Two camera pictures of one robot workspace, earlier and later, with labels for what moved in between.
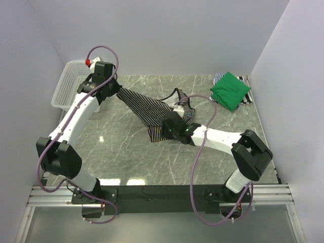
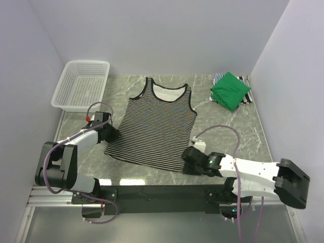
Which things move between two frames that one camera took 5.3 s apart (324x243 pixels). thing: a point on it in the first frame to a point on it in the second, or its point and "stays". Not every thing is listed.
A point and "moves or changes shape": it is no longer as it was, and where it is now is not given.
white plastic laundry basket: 73,74 stays
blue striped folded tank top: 217,76 stays
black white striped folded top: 248,98 stays
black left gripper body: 114,86 to 112,133
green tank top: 229,90 stays
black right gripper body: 166,132 to 195,169
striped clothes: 152,112 moves or changes shape
